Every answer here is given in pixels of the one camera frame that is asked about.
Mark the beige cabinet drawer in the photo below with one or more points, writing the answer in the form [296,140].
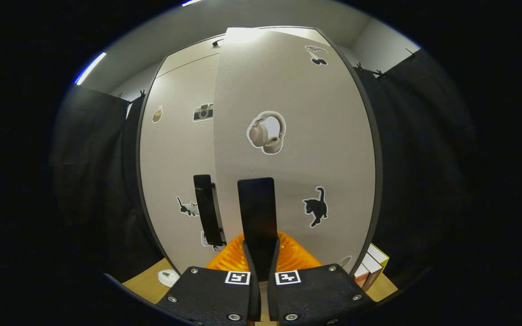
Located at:
[188,56]

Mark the white yellow-edged box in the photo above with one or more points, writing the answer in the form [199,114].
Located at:
[379,254]

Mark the white brown-edged box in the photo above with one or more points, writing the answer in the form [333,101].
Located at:
[360,272]
[372,268]

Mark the grey double-door shoe cabinet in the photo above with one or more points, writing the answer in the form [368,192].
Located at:
[379,154]

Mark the white lidded bowl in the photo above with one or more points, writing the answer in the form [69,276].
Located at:
[169,278]

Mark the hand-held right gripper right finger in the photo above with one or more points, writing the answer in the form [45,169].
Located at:
[273,299]

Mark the ceiling light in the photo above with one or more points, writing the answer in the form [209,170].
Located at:
[89,69]
[191,2]

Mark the beige cabinet door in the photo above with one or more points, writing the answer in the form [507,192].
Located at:
[175,149]
[315,113]

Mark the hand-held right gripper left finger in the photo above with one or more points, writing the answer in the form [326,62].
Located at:
[254,299]

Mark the black backdrop cloth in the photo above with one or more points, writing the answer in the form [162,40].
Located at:
[129,217]
[424,158]
[84,181]

